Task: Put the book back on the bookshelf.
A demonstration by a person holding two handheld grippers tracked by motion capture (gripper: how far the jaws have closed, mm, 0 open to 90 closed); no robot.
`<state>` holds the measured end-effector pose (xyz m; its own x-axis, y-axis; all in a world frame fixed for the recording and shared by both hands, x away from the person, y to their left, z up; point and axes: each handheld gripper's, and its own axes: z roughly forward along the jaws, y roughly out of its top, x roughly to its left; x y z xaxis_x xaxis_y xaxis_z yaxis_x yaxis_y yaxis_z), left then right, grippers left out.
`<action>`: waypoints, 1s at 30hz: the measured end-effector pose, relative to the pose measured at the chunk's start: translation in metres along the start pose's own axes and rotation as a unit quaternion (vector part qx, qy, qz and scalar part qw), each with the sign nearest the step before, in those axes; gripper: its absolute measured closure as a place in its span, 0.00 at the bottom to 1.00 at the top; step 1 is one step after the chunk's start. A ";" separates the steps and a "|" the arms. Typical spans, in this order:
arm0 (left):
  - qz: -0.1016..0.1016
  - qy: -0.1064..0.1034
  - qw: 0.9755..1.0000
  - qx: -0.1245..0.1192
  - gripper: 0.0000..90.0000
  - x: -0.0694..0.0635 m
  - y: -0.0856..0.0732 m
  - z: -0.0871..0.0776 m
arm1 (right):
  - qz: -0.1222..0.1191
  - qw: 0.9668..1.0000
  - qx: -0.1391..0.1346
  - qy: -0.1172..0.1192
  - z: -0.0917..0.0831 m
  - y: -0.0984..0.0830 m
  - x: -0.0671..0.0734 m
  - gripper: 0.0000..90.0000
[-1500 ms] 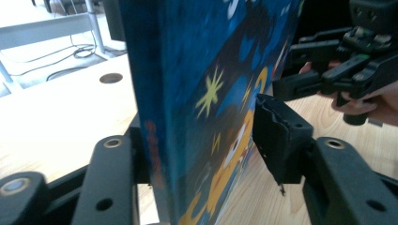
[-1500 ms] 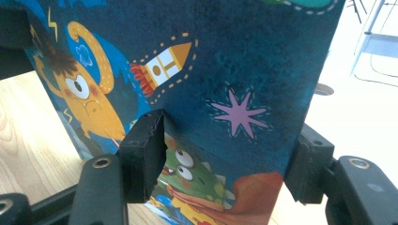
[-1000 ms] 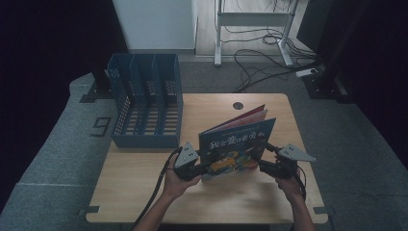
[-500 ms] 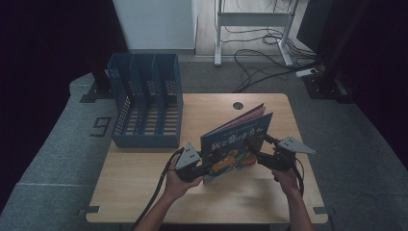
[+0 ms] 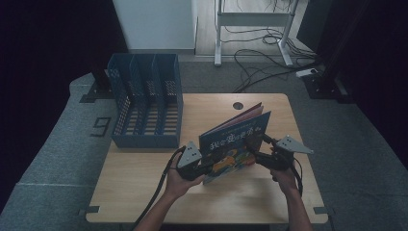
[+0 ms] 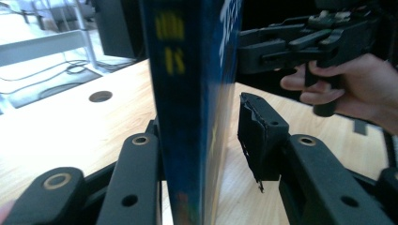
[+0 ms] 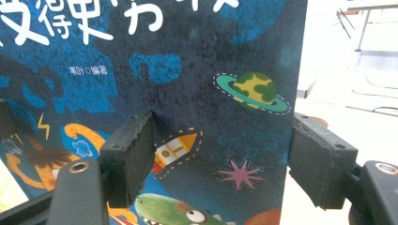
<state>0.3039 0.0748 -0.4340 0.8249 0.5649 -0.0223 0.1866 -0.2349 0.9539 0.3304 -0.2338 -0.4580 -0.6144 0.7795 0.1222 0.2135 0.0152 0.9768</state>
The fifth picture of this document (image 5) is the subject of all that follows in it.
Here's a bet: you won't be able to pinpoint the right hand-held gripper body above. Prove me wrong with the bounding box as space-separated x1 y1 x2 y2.
256 134 315 171

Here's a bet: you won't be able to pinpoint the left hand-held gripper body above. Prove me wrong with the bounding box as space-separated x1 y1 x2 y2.
174 141 207 182

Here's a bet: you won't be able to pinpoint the blue picture book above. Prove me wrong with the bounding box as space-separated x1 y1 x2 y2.
198 101 272 186

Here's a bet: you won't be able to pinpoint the blue plastic file rack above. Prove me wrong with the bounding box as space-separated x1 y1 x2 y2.
106 52 185 149

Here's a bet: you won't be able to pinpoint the person's left hand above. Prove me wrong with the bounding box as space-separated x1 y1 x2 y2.
163 156 207 200

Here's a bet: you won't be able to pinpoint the person's right hand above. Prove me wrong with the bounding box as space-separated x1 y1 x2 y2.
269 160 300 197

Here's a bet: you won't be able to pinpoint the white power strip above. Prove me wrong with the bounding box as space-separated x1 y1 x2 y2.
294 67 319 79

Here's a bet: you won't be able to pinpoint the black stand with base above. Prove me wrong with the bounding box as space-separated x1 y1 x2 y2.
79 68 115 104
302 0 378 101

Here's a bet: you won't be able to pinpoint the white cabinet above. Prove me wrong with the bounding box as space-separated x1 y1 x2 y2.
112 0 199 55

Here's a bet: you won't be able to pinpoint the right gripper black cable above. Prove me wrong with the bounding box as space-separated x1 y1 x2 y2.
291 156 304 197

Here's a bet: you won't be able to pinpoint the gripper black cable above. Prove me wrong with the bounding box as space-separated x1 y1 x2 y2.
131 145 188 230
291 156 304 197

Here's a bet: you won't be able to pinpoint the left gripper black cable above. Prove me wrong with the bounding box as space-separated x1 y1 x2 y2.
131 145 188 230

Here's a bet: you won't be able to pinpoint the black floor cables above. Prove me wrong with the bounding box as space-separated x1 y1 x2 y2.
220 0 321 94

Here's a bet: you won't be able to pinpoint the white metal desk frame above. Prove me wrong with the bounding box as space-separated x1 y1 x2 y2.
214 0 301 67

